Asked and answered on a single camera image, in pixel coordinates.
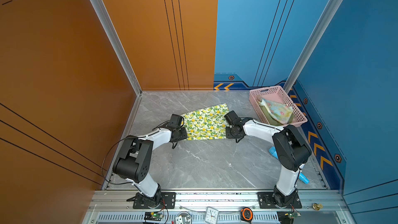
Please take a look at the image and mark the lemon print skirt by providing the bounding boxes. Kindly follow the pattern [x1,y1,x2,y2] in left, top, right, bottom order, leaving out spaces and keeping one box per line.
[182,104,229,141]

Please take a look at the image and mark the pink plastic basket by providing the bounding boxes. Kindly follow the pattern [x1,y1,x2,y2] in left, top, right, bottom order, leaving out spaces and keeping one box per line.
[249,86,307,127]

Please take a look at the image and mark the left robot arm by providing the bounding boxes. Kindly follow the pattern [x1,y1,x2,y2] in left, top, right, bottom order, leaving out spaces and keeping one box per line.
[113,114,188,208]

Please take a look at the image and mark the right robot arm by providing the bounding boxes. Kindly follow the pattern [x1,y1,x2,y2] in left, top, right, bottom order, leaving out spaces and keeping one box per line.
[224,111,312,208]

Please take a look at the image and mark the pastel floral skirt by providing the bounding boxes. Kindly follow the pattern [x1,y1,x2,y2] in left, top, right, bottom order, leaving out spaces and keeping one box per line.
[257,99,294,125]

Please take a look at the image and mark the light blue plastic tube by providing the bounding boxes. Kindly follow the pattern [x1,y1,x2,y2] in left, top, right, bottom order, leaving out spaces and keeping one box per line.
[268,146,309,184]

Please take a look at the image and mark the white power plug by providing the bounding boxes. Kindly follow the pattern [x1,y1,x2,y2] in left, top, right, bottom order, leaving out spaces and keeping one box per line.
[174,212,192,224]

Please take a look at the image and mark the orange black tape measure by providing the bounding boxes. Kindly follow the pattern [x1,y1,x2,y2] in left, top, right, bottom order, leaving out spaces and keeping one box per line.
[240,207,254,224]

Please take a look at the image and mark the green circuit board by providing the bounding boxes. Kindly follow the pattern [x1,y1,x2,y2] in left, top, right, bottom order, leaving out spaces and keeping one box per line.
[143,212,164,224]

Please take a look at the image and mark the white square clock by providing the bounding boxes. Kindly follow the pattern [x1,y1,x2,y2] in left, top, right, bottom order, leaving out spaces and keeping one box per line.
[204,207,219,224]

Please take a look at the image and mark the brass round knob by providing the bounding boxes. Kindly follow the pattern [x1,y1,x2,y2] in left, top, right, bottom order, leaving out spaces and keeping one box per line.
[313,203,323,211]

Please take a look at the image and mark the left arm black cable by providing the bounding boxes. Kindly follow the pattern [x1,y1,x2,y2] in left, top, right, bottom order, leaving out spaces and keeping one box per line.
[101,136,137,186]

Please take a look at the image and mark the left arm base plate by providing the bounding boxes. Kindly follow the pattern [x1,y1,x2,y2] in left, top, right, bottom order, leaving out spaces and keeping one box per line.
[133,191,176,209]

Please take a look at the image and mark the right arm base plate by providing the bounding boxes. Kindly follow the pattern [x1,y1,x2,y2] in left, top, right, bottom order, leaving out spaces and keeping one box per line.
[257,190,302,209]

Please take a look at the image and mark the black board with wires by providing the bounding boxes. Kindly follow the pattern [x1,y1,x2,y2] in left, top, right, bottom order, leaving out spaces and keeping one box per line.
[277,211,301,224]

